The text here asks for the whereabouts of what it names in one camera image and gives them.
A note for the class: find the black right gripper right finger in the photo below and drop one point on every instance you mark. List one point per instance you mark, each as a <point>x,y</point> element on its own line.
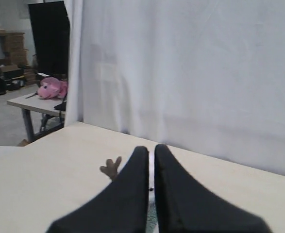
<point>184,205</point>

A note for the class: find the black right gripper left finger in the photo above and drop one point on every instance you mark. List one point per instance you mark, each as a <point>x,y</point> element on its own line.
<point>121,207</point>

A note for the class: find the white plush snowman toy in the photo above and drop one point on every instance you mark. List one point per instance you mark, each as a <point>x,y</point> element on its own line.
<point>111,170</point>

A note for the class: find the green knitted scarf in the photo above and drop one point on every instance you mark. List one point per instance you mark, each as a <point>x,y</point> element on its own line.
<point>151,218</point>

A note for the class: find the grey side table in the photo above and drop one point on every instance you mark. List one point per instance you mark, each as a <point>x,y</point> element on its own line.
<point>32,103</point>

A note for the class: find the white backdrop curtain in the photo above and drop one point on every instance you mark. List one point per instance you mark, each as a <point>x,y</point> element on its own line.
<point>204,75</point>

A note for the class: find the pink plush toy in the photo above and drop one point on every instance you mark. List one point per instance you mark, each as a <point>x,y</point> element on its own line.
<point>51,88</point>

